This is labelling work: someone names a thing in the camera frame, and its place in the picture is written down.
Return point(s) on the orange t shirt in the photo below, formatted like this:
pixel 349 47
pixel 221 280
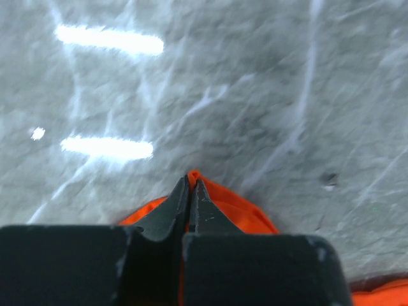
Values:
pixel 251 220

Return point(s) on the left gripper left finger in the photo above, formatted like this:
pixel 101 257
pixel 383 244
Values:
pixel 97 265

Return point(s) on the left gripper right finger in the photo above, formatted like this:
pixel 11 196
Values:
pixel 225 266

